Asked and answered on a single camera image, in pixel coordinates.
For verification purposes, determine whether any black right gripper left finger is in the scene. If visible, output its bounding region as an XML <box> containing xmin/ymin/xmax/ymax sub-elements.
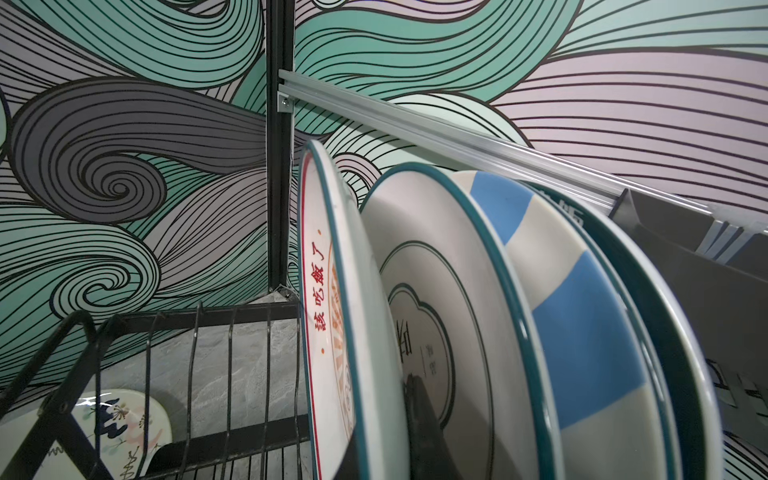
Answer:
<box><xmin>333</xmin><ymin>443</ymin><xmax>360</xmax><ymax>480</ymax></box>

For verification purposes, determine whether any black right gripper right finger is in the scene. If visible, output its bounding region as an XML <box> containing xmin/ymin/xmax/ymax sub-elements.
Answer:
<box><xmin>404</xmin><ymin>374</ymin><xmax>461</xmax><ymax>479</ymax></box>

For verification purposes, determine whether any orange sunburst plate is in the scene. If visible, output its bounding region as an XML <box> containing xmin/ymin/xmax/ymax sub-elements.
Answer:
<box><xmin>297</xmin><ymin>140</ymin><xmax>410</xmax><ymax>479</ymax></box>

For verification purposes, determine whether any blue white striped plate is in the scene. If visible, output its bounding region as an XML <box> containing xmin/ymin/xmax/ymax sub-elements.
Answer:
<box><xmin>453</xmin><ymin>171</ymin><xmax>682</xmax><ymax>479</ymax></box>

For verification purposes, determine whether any green red rimmed white plate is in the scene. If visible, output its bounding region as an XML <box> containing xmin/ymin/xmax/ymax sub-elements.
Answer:
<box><xmin>528</xmin><ymin>181</ymin><xmax>724</xmax><ymax>479</ymax></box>

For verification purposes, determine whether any cream floral plate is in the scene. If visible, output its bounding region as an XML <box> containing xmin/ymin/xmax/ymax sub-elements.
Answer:
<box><xmin>1</xmin><ymin>389</ymin><xmax>173</xmax><ymax>479</ymax></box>

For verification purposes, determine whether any black wire dish rack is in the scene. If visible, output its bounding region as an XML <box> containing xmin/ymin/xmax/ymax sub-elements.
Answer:
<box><xmin>1</xmin><ymin>300</ymin><xmax>315</xmax><ymax>479</ymax></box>

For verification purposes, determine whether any aluminium wall rail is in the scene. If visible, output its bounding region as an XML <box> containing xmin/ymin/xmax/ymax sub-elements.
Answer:
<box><xmin>279</xmin><ymin>69</ymin><xmax>767</xmax><ymax>228</ymax></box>

